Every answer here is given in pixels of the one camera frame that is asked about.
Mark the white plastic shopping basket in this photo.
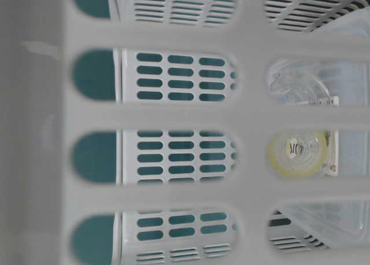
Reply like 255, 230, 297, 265
1, 0, 369, 264

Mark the clear plastic tape dispenser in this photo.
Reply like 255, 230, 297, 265
267, 59, 340, 178

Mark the translucent plastic container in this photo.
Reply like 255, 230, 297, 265
281, 7, 369, 240

